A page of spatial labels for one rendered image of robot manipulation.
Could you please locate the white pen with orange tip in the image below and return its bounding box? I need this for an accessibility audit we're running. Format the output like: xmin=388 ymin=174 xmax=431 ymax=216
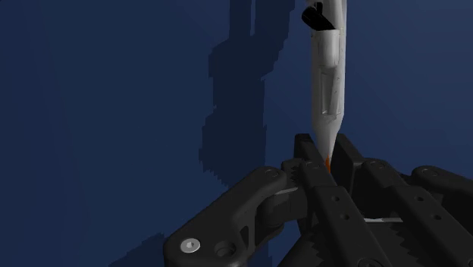
xmin=301 ymin=0 xmax=349 ymax=174

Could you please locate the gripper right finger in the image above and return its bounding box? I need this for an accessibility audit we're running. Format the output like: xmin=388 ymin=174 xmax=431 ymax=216
xmin=331 ymin=133 xmax=473 ymax=267

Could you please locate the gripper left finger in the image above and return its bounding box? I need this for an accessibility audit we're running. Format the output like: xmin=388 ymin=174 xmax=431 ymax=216
xmin=162 ymin=133 xmax=393 ymax=267

